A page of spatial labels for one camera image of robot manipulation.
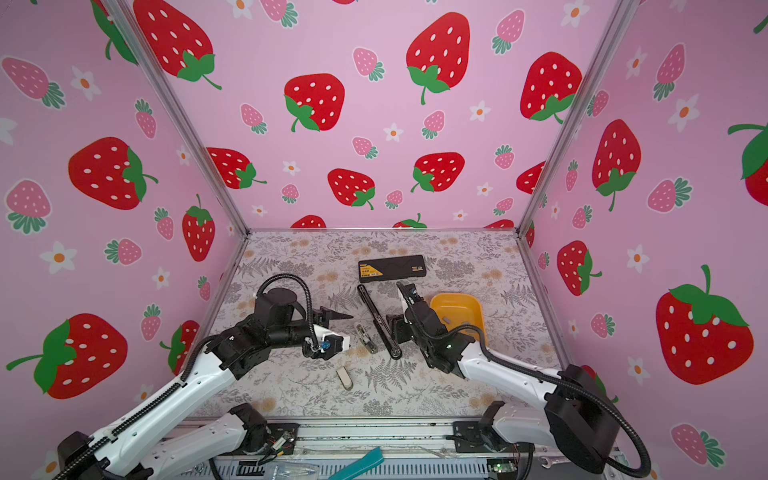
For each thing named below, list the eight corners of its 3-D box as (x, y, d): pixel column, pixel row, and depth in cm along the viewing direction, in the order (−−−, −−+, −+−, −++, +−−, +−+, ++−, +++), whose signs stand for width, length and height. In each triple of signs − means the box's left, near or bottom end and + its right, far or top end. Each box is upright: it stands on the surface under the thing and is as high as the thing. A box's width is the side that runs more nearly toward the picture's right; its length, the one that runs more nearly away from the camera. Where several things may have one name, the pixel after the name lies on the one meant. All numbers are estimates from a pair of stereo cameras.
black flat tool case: (359, 282, 107) (358, 278, 105) (358, 265, 113) (357, 260, 111) (426, 276, 109) (426, 271, 107) (422, 259, 115) (422, 254, 112)
